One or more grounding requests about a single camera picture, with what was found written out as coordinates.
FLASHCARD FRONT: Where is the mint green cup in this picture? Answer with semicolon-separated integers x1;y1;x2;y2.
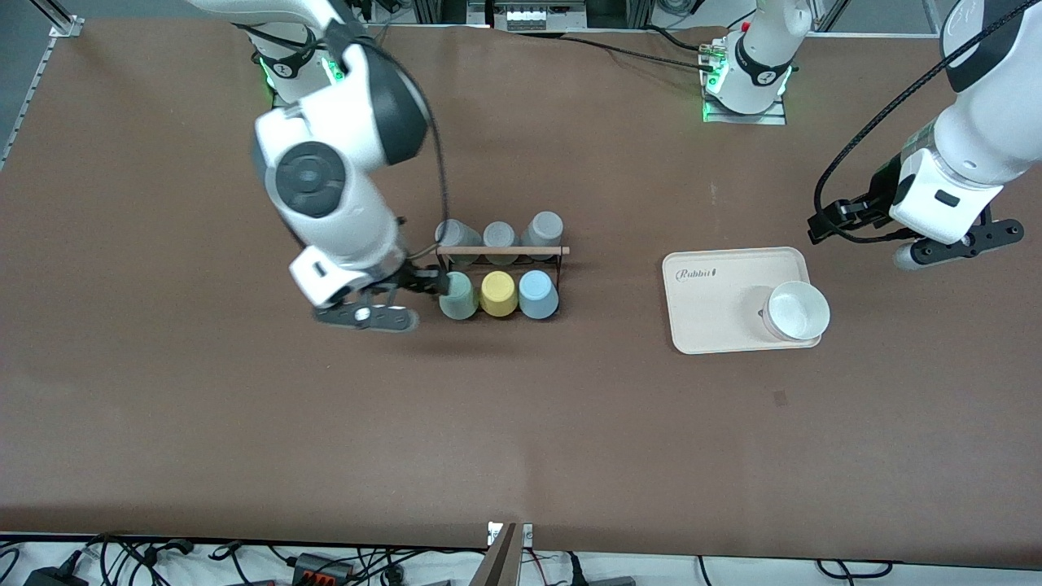
439;271;480;321

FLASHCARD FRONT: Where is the light blue cup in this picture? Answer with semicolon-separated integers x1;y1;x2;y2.
518;269;561;321

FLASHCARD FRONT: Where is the grey cup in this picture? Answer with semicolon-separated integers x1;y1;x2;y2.
521;211;565;261
434;218;483;266
483;221;519;266

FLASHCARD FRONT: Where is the yellow cup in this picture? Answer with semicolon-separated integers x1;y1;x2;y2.
479;271;519;318

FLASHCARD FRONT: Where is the white bowl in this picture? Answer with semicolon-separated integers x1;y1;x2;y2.
761;280;831;343

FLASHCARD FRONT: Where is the beige plastic tray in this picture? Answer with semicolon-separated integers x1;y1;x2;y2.
662;247;823;356

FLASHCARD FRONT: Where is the wooden stick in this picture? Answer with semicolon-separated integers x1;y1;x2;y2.
471;523;519;586

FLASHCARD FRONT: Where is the grey power strip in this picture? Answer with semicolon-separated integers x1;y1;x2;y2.
493;0;589;33

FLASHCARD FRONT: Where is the orange black connector block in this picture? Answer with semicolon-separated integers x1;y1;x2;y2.
291;552;352;584

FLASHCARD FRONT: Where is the black power adapter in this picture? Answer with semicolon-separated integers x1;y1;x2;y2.
23;564;90;586

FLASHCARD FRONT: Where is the black wire cup rack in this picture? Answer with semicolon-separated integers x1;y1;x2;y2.
436;243;571;318

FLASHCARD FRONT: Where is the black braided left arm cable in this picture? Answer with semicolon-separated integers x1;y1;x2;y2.
813;0;1031;245

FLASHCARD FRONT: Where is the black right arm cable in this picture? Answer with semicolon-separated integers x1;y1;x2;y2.
358;37;450;263

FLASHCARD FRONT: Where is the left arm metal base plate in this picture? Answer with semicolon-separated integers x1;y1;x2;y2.
701;39;788;126

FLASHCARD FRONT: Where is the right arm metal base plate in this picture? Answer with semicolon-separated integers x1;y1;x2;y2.
271;69;361;114

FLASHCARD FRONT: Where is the white tag bracket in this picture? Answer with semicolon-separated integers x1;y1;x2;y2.
487;521;535;548

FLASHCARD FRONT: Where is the black cable on table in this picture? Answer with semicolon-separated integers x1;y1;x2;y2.
521;29;719;71

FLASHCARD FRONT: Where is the aluminium frame rail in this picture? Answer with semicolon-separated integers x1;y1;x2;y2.
0;0;84;172

